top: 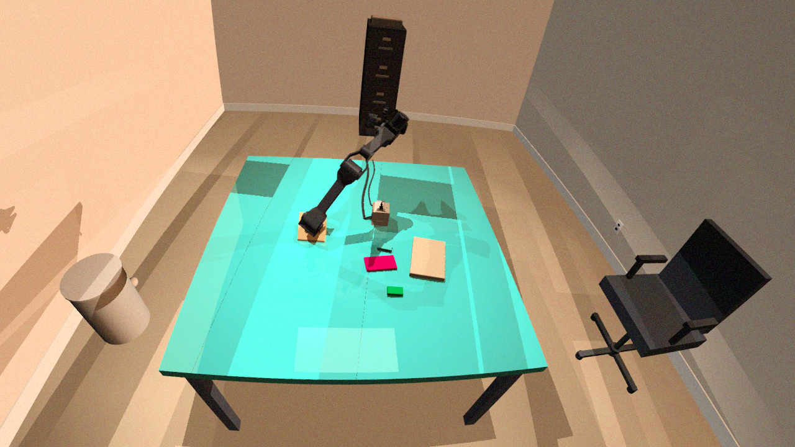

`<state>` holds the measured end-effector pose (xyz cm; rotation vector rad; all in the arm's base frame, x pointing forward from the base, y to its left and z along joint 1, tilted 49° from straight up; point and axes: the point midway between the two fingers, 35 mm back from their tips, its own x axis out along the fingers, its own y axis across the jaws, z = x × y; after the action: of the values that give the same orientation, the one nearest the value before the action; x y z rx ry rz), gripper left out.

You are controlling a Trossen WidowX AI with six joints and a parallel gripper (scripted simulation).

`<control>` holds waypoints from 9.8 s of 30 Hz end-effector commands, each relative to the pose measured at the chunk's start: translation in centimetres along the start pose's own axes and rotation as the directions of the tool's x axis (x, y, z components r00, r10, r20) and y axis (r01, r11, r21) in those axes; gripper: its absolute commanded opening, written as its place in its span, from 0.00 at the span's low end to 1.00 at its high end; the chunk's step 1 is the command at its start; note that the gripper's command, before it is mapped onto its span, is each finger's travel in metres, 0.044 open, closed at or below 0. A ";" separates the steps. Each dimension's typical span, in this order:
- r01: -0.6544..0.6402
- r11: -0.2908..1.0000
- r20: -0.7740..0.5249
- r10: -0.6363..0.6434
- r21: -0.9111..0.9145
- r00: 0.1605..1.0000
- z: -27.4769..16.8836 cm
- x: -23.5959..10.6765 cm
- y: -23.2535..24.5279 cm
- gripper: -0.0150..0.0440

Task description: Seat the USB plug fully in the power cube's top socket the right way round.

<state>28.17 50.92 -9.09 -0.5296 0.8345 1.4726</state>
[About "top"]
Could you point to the pink flat rectangular block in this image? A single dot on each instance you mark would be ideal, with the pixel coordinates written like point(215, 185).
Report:
point(380, 263)

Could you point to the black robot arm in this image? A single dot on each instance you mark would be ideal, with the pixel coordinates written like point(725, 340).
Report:
point(312, 220)

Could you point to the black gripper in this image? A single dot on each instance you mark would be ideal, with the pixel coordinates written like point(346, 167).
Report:
point(371, 122)

